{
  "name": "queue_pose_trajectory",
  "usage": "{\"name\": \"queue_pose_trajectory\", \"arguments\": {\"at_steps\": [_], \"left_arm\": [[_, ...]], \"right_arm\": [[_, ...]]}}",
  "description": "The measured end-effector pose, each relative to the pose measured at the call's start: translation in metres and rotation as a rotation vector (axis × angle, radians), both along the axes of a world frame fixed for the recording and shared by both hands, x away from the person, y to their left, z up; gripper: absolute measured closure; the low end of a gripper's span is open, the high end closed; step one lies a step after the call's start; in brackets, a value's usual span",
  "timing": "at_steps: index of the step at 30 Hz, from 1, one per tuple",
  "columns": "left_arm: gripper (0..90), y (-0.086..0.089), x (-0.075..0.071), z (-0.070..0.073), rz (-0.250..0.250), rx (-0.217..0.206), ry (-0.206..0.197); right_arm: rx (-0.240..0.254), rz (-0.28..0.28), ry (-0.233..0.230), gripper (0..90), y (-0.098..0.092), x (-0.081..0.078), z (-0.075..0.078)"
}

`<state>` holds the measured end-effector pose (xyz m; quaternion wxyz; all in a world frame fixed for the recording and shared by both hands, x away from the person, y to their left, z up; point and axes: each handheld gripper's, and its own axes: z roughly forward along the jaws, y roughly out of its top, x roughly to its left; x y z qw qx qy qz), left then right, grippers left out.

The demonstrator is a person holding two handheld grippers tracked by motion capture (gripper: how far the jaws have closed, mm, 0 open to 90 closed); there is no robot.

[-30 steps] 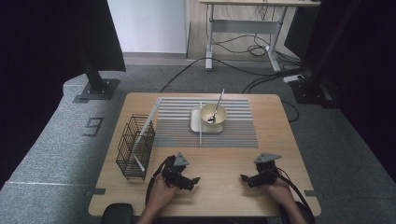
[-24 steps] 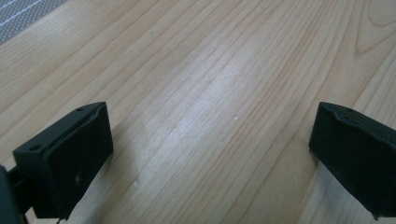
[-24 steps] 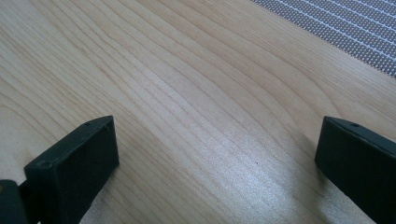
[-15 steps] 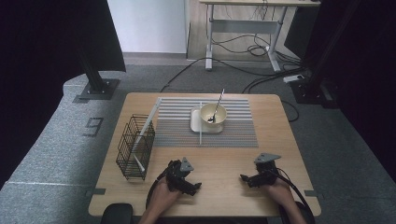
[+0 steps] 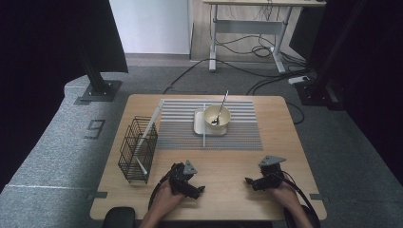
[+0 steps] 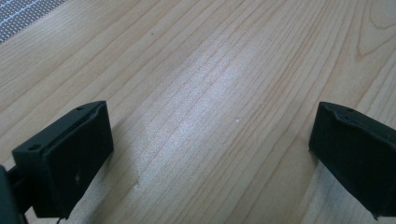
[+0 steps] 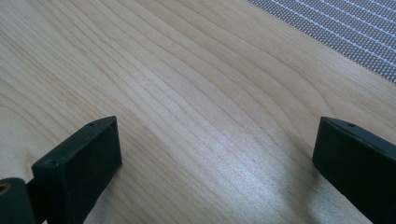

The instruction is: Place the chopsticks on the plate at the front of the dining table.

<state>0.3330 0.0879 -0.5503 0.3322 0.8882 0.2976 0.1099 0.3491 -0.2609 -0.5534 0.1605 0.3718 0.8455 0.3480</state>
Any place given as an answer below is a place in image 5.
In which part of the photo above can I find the black cable bundle under desk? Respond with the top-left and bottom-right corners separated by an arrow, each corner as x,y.
215,33 -> 307,65

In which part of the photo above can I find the black wire basket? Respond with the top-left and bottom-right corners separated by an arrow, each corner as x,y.
117,116 -> 159,184

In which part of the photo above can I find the white-legged desk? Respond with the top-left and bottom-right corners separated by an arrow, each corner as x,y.
202,0 -> 327,74

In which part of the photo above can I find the short white stick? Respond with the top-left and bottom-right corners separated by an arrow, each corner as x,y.
135,157 -> 149,177

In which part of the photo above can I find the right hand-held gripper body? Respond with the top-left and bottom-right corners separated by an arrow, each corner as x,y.
258,155 -> 287,192

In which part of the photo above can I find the metal spoon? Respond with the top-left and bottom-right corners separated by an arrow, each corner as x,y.
211,90 -> 230,126

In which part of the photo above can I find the grey striped placemat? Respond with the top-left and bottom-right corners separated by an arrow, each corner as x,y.
155,99 -> 264,151

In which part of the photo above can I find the cream square plate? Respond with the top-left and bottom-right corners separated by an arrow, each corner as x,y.
193,108 -> 229,137

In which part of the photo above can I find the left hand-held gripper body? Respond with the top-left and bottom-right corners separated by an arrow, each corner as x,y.
167,160 -> 199,195

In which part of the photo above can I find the white power strip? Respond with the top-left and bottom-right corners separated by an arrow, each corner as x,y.
287,75 -> 311,86

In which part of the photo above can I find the black curtain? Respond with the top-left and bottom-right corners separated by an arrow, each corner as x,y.
289,0 -> 403,186
0,0 -> 129,193

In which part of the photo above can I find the black looped floor cable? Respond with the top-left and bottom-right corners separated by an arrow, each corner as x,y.
285,101 -> 306,125

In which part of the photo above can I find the long black floor cable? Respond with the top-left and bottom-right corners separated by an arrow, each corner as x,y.
163,58 -> 313,95

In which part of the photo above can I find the person's right hand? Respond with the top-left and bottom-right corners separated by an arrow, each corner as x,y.
269,182 -> 301,215

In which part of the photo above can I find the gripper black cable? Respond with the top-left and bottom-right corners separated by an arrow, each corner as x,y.
278,170 -> 320,227
147,174 -> 174,211

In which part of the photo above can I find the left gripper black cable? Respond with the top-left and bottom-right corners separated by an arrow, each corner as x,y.
147,174 -> 174,211

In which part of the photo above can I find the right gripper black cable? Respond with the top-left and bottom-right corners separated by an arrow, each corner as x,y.
278,170 -> 320,227

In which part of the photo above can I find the cream bowl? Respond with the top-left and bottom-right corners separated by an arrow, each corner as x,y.
202,104 -> 232,131

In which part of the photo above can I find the black stand with base plate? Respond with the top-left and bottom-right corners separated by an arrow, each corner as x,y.
295,0 -> 369,111
77,44 -> 124,103

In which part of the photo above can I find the person's left hand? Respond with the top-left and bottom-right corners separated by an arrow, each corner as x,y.
151,180 -> 186,220

